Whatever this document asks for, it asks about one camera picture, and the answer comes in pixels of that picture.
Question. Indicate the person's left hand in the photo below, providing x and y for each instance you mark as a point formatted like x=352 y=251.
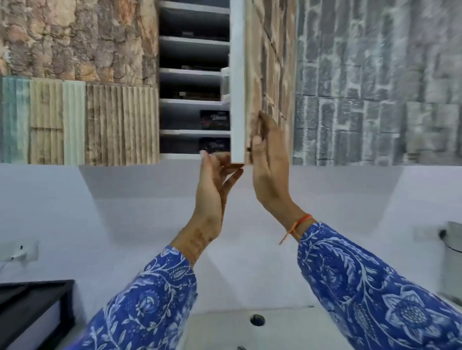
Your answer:
x=209 y=202

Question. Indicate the person's right hand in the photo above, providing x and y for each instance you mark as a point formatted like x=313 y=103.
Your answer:
x=272 y=173

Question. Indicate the person's left fingers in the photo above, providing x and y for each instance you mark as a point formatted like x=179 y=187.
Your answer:
x=220 y=167

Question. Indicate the person's right thumb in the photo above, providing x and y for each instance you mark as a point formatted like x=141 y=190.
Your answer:
x=257 y=151

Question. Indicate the person's left forearm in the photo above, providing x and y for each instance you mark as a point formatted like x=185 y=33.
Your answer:
x=151 y=303

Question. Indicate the person's right forearm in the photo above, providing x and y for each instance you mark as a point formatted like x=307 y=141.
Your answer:
x=371 y=295

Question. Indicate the black box with white print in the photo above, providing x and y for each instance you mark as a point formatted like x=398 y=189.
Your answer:
x=214 y=145

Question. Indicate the black box with red print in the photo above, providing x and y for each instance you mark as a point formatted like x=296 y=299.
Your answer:
x=215 y=120

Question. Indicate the orange wrist thread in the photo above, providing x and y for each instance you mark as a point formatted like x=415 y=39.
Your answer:
x=296 y=226

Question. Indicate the brown fluted sample panel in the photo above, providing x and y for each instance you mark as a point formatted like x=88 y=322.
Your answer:
x=121 y=124

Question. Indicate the grey brick-textured cabinet door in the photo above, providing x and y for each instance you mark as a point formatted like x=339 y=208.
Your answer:
x=379 y=83

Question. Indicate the pale green fluted sample panel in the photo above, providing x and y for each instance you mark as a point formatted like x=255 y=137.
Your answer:
x=74 y=122

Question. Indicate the white sink basin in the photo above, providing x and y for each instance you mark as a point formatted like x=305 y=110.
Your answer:
x=252 y=335

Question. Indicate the beige fluted sample panel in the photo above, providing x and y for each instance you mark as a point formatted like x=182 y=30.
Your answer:
x=47 y=120

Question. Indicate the brown stone-textured cabinet door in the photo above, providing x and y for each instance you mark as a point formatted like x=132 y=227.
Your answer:
x=79 y=39

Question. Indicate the teal fluted sample panel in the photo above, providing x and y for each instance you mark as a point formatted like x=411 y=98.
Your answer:
x=14 y=119

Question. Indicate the black framed table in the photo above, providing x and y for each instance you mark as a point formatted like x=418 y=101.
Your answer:
x=32 y=310

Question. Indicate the white wall cabinet with shelves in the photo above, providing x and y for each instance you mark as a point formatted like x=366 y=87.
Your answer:
x=193 y=83

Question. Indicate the white wall socket with plug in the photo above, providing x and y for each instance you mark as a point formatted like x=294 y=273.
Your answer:
x=20 y=254

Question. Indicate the steel wall-mounted container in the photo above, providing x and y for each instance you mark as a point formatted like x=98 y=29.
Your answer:
x=453 y=259

